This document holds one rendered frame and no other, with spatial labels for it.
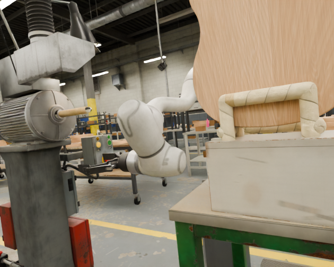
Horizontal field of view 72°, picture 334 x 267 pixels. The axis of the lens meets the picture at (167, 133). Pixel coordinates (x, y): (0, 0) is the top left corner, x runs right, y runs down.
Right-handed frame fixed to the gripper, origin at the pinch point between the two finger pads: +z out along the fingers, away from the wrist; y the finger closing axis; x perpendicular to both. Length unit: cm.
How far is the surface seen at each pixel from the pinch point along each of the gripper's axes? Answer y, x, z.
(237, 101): -10, 18, -63
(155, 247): 86, -118, 48
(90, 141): 24.9, 3.1, 27.9
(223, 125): -11, 13, -59
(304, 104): -12, 16, -76
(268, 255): 107, -121, -47
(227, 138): -12, 10, -60
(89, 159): 23.3, -7.4, 30.2
